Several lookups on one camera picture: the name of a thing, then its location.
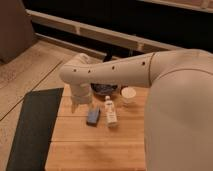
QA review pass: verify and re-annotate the dark floor mat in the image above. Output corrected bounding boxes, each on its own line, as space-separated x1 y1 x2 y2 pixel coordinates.
6 88 63 171

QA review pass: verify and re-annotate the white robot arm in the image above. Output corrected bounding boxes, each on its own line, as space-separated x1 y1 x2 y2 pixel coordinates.
60 49 213 171

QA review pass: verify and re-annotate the dark round bowl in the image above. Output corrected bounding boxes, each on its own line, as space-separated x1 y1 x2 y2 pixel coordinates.
91 84 118 96

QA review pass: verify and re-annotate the white paper cup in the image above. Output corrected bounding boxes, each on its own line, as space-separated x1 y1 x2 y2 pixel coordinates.
121 87 136 105

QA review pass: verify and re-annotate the blue eraser block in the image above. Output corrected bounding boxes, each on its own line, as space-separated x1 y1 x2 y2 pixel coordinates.
86 107 100 126

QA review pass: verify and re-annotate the white wall rail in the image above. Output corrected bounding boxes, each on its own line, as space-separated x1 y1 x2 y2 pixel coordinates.
26 9 178 53

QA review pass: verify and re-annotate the brown cabinet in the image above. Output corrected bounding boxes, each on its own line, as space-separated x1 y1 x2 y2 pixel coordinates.
0 0 36 63

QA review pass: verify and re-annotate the white plastic bottle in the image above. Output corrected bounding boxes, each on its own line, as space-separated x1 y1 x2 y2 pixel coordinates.
104 96 118 127

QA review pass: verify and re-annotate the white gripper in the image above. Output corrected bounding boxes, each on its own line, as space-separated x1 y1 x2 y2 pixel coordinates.
70 84 93 112

